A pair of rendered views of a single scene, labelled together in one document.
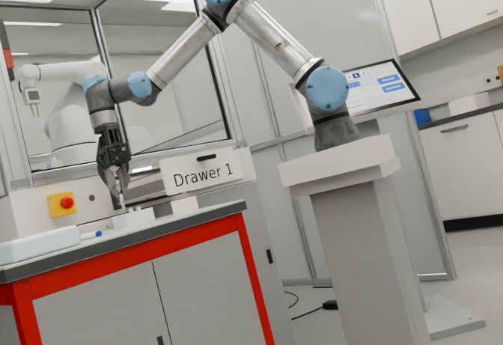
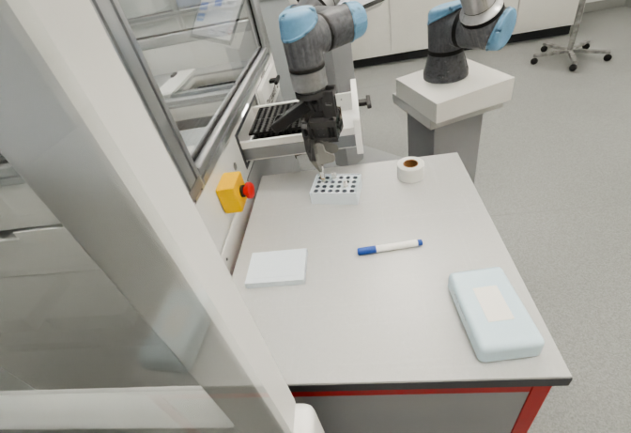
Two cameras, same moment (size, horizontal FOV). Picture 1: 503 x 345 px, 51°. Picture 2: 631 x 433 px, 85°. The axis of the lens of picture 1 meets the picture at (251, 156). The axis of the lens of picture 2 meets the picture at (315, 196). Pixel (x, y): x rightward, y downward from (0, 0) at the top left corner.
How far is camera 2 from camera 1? 1.40 m
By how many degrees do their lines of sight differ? 51
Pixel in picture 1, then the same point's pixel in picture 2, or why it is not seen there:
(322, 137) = (451, 69)
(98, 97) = (318, 48)
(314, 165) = (467, 102)
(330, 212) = (447, 134)
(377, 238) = (472, 148)
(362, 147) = (507, 85)
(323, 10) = not seen: outside the picture
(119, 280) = not seen: hidden behind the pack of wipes
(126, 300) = not seen: hidden behind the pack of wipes
